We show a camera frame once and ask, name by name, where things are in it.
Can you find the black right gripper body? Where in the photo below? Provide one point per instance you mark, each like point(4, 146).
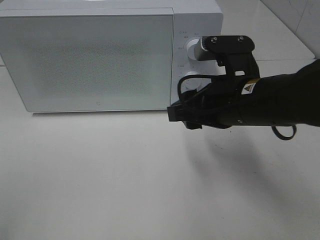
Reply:
point(202, 108)

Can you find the white microwave knob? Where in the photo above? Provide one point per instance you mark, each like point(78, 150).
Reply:
point(194, 83)
point(190, 47)

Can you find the white microwave door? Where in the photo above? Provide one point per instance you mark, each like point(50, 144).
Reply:
point(88, 60)

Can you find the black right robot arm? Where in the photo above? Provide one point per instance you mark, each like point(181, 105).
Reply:
point(281, 100)

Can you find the white microwave oven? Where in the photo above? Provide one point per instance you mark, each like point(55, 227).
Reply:
point(192, 18)

